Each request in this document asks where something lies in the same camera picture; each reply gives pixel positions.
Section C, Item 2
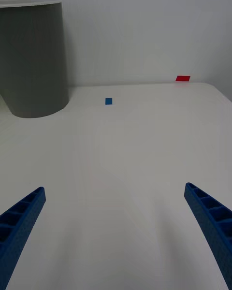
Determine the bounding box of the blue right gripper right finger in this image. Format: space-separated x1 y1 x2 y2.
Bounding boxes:
184 182 232 290

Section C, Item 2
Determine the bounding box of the grey plastic bin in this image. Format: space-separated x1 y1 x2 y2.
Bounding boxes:
0 0 71 119

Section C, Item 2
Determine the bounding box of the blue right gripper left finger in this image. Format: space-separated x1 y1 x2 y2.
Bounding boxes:
0 186 47 290

